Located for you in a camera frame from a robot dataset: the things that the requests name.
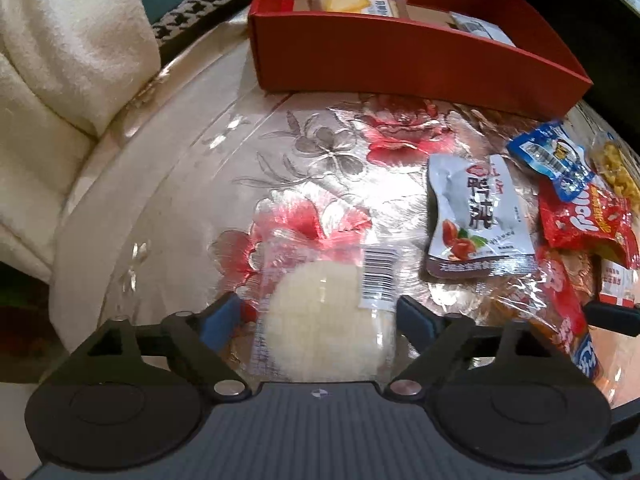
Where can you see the red cardboard box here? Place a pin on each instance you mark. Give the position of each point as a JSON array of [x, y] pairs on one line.
[[533, 73]]

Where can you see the yellow cake packet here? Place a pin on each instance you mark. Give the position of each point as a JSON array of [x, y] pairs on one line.
[[382, 8]]

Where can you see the small white red packet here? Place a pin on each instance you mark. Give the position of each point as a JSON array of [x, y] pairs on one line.
[[480, 28]]

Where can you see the red white striped packet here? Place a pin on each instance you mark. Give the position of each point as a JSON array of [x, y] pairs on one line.
[[618, 285]]

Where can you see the white duck snack packet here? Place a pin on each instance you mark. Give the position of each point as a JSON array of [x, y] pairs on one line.
[[480, 230]]

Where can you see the white rice cracker packet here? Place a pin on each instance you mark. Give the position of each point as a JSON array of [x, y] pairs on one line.
[[326, 313]]

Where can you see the yellow popcorn snack packet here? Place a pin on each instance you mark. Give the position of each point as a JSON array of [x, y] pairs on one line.
[[616, 167]]

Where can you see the houndstooth fabric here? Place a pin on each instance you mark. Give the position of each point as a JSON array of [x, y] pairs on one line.
[[183, 18]]

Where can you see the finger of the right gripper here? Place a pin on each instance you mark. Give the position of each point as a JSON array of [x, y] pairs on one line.
[[616, 319]]

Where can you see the floral satin tablecloth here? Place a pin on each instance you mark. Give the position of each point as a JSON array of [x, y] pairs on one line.
[[173, 204]]

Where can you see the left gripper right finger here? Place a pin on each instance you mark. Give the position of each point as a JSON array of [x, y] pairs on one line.
[[439, 341]]

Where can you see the cream blanket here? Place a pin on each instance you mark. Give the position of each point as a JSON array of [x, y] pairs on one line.
[[67, 68]]

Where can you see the clear brown pastry packet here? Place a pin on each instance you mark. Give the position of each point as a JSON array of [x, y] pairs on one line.
[[546, 299]]

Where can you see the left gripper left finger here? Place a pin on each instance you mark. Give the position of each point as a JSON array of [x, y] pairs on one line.
[[195, 341]]

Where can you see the blue coconut snack packet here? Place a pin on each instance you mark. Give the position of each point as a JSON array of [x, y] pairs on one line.
[[549, 150]]

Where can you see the red Trolli gummy packet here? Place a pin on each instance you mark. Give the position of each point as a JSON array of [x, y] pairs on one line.
[[596, 221]]

